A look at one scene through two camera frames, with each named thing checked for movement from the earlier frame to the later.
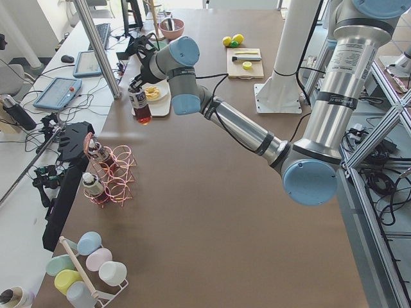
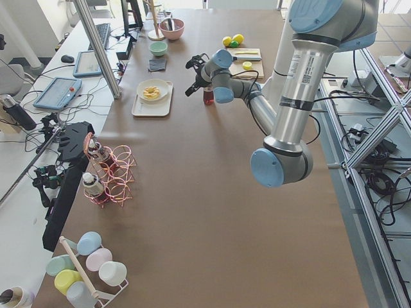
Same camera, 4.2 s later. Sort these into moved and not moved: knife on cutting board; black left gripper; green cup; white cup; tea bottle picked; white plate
Moved: tea bottle picked; black left gripper
Not moved: white cup; knife on cutting board; green cup; white plate
